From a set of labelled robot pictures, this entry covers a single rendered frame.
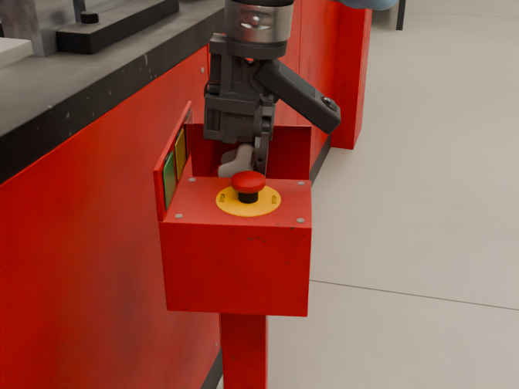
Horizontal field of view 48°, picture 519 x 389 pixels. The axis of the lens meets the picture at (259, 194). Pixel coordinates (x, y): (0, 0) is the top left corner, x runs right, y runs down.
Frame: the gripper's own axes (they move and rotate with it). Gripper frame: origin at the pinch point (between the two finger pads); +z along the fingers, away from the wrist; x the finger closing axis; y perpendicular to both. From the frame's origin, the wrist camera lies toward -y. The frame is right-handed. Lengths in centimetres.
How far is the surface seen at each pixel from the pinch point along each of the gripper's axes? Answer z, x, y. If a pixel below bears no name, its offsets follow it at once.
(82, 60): -12.1, -9.8, 25.7
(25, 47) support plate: -25.2, 28.3, 15.8
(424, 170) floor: 68, -155, -65
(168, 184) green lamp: -6.9, 12.2, 9.4
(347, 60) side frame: 31, -175, -28
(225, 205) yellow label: -4.6, 11.4, 3.3
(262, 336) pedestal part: 16.7, 8.1, -2.5
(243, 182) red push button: -7.6, 11.2, 1.6
